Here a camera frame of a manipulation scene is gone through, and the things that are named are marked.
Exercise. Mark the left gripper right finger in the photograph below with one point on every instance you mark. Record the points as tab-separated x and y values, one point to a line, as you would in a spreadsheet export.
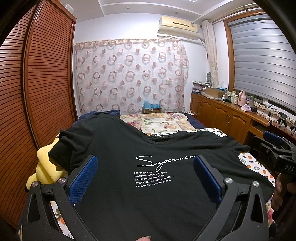
240	213

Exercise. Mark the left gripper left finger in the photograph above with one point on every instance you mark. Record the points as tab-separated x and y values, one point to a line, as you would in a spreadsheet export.
39	222

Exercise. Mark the black printed t-shirt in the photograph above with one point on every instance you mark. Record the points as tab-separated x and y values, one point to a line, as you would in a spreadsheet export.
146	185

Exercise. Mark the person right hand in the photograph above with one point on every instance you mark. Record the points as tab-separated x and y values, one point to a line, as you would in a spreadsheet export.
277	198

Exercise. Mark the orange print bed sheet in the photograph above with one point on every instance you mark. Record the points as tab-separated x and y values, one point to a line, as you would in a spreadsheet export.
246	158

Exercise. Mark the yellow plush toy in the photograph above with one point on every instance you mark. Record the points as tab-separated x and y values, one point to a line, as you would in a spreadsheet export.
46	172

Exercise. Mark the wooden sideboard cabinet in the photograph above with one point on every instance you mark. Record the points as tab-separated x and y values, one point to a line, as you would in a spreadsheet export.
231	120

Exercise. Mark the pink kettle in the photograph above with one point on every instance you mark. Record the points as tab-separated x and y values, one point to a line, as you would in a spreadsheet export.
242	98

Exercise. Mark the cardboard box on cabinet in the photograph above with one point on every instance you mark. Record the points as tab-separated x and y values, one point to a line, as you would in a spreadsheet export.
214	92

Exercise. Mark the grey window blind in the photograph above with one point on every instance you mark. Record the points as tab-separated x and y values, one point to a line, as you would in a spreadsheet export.
264	61

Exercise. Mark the floral bed quilt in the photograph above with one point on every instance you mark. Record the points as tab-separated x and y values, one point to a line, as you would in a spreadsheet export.
159	124

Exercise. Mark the blue item in box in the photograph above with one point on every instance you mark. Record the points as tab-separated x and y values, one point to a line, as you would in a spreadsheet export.
148	107

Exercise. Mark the beige side curtain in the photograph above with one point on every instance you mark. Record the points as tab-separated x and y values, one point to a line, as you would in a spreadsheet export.
210	42

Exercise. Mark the circle patterned sheer curtain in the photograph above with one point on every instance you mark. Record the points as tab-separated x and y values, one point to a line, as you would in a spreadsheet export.
124	74

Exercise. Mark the wall air conditioner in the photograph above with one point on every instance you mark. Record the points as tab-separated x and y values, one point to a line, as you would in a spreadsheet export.
179	28

